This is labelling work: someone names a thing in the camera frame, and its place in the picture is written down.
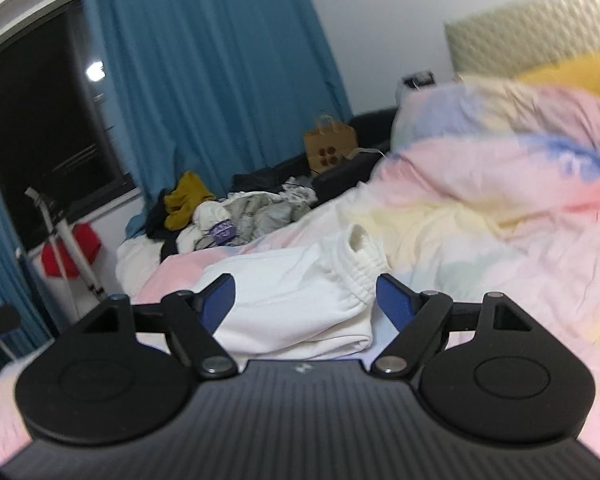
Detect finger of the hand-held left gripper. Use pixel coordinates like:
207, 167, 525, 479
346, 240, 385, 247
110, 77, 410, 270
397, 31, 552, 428
0, 305, 22, 343

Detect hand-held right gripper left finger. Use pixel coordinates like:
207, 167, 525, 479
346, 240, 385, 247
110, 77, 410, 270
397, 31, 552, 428
82, 273, 240, 378

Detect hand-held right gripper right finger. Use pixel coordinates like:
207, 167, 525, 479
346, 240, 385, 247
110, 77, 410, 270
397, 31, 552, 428
370, 273, 533, 376

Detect white sweatpants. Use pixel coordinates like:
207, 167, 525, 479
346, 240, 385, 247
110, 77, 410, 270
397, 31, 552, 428
207, 223, 392, 361

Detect blue curtain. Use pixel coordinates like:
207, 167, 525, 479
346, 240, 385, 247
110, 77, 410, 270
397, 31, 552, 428
81, 0, 354, 213
0, 147, 53, 361

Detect purple patterned cloth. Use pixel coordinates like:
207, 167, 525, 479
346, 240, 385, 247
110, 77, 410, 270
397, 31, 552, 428
209, 219, 238, 247

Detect cream knit garment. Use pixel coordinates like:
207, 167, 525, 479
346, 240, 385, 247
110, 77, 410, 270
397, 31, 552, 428
177, 200, 232, 253

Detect white folding drying rack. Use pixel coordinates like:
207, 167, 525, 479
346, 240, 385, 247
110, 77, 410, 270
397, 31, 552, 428
24, 186, 108, 313

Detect grey patterned cloth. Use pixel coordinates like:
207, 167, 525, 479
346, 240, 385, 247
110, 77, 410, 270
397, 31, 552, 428
224, 180, 315, 245

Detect black garment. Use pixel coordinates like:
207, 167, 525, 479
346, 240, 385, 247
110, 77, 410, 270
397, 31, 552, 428
144, 191, 182, 242

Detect mustard yellow garment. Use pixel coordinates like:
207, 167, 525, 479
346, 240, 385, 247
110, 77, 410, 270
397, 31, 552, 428
163, 170, 217, 232

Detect red cloth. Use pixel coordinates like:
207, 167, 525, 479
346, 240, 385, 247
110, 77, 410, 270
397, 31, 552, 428
40, 222, 103, 279

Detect pastel tie-dye duvet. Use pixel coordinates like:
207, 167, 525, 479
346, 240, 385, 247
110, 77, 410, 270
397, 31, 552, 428
0, 79, 600, 466

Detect brown paper bag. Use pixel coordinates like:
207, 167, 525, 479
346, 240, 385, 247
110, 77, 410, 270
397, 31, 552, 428
303, 113, 359, 178

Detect dark window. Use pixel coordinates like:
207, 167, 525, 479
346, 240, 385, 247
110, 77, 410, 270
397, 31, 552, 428
0, 0, 140, 255

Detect yellow pillow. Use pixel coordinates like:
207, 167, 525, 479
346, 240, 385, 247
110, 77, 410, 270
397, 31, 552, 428
516, 51, 600, 107

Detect cream padded headboard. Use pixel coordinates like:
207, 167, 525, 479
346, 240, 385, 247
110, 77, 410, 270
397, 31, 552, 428
444, 0, 600, 87

